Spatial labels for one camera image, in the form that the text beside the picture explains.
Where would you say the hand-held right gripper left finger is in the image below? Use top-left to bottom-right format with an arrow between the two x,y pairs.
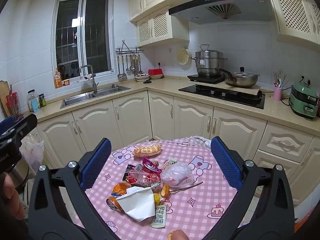
28,137 -> 118,240

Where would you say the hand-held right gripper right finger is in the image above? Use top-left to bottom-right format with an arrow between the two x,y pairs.
200,136 -> 295,240

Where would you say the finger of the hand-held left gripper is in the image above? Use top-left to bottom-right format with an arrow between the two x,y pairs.
0,113 -> 38,145
0,116 -> 16,136

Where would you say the person's left hand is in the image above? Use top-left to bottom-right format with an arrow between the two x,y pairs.
0,173 -> 26,221

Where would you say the silver metal container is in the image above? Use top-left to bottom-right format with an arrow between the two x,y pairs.
11,160 -> 29,189

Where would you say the translucent hanging plastic bag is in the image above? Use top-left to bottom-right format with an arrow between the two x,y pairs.
19,140 -> 44,170

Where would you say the clear jar with black lid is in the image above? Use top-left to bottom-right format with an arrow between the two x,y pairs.
27,89 -> 40,112

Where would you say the wooden cutting board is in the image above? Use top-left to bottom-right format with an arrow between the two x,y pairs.
0,80 -> 12,117

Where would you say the white plastic bag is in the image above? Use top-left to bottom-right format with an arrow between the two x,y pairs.
186,135 -> 213,148

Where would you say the orange crumpled wrapper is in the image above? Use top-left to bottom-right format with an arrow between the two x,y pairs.
111,182 -> 132,198

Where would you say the black and red wrapper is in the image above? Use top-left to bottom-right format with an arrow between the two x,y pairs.
122,164 -> 137,183

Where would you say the thin brown twig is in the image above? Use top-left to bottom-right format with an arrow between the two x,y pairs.
169,182 -> 203,195

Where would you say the red glittery wrapper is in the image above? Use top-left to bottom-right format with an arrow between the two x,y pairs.
127,172 -> 160,188

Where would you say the clear crumpled plastic bag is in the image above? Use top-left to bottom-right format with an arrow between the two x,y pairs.
160,162 -> 195,188

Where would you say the pink checked tablecloth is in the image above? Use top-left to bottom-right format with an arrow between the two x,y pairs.
74,136 -> 244,240

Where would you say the orange bread snack packet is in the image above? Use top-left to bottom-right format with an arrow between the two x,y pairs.
132,143 -> 163,158

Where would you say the magenta foil wrapper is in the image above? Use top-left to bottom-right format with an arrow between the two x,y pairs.
142,157 -> 160,173

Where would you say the green and white wrapper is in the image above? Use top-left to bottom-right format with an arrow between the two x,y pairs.
162,158 -> 178,172

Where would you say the orange labelled bottle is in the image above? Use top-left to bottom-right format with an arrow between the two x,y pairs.
54,67 -> 63,88

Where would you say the white folded paper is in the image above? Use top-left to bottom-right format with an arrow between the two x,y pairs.
116,186 -> 156,222

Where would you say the black glass gas stove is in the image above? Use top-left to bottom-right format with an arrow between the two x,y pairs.
178,84 -> 265,110

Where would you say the row of cream lower cabinets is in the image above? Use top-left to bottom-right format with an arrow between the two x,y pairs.
35,90 -> 320,205

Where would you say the stainless steel sink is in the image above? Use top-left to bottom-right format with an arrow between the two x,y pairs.
60,84 -> 131,109

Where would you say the steel kitchen faucet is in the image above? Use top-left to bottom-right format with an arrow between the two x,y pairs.
79,65 -> 99,93

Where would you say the white labelled sauce packet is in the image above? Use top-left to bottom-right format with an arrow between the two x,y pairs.
151,204 -> 167,228

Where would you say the steel frying pan with lid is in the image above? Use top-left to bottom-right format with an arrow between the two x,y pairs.
215,67 -> 260,87

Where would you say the black induction cooker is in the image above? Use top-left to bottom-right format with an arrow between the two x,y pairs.
187,74 -> 225,84

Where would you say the green electric cooker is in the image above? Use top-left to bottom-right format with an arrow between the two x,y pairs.
289,79 -> 319,120

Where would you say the stainless steel steamer pot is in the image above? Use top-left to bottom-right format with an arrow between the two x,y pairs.
191,44 -> 228,78

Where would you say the red lidded container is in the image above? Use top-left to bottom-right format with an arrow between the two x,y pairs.
148,69 -> 164,80

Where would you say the dark kitchen window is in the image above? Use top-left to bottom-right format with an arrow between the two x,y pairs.
52,0 -> 113,81

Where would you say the yellow round board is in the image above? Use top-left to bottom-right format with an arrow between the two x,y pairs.
177,48 -> 189,67

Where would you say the cream lattice door cabinet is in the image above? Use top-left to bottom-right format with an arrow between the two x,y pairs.
136,12 -> 190,47

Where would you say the black range hood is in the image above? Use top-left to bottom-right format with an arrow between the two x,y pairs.
168,0 -> 274,25

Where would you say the large cream lattice cabinet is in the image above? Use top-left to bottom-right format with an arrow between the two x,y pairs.
265,0 -> 320,44

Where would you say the red wire chopstick basket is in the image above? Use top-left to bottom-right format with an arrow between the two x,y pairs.
5,92 -> 22,117

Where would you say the metal wall utensil rack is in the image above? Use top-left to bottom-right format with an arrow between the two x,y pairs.
115,39 -> 145,55

